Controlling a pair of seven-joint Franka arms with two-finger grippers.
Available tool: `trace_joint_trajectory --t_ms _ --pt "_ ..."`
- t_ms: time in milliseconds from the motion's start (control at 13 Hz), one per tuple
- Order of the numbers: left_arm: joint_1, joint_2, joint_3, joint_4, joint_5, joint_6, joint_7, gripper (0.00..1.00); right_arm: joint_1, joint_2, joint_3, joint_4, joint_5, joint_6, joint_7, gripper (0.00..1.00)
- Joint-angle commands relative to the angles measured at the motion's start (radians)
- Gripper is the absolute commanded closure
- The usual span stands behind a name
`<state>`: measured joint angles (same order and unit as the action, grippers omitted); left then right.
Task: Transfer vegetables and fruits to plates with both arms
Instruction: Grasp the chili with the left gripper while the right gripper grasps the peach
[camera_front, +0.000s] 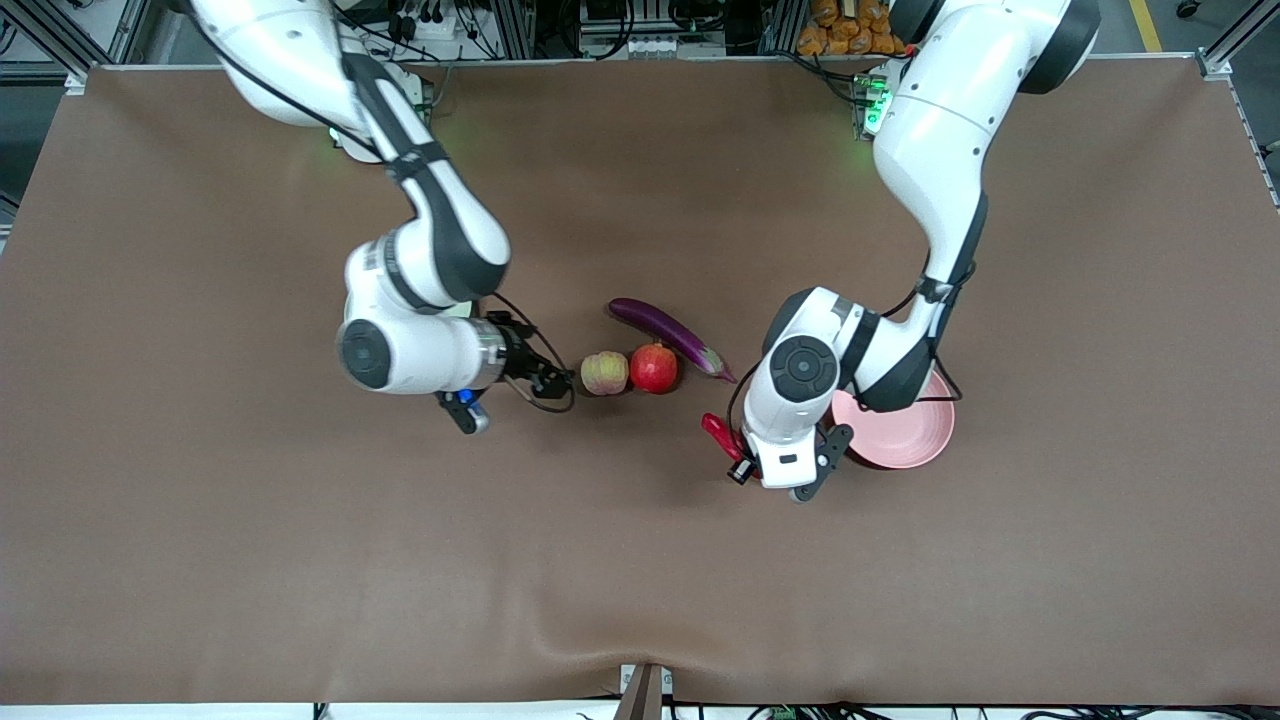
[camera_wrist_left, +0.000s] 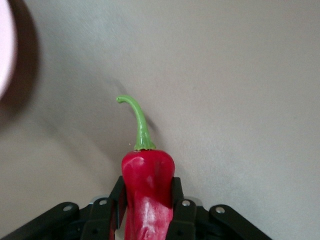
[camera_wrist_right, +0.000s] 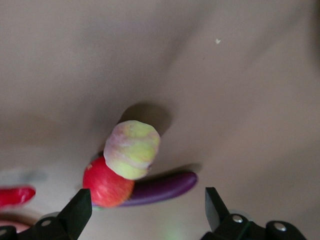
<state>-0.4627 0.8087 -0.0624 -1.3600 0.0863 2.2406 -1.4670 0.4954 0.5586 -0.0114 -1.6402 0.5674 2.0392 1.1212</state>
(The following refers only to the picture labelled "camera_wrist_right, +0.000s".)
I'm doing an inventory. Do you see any red chili pepper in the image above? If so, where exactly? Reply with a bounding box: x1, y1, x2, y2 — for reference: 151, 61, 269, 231
0, 185, 37, 208

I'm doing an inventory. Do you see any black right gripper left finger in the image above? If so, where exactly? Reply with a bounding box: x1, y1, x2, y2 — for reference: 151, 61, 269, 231
0, 188, 93, 240

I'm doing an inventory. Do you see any red pomegranate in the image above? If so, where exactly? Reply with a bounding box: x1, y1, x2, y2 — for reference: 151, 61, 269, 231
82, 156, 136, 209

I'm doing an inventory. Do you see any purple eggplant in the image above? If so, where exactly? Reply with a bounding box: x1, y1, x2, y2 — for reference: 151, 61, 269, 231
119, 171, 199, 208

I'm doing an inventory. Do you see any yellow pink peach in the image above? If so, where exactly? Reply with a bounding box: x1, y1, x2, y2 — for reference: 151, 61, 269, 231
103, 119, 161, 181

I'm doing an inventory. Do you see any brown table cloth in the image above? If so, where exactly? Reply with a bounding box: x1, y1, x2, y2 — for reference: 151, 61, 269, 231
0, 0, 320, 240

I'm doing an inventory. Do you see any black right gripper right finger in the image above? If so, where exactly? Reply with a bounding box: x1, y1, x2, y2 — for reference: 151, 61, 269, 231
201, 186, 308, 240

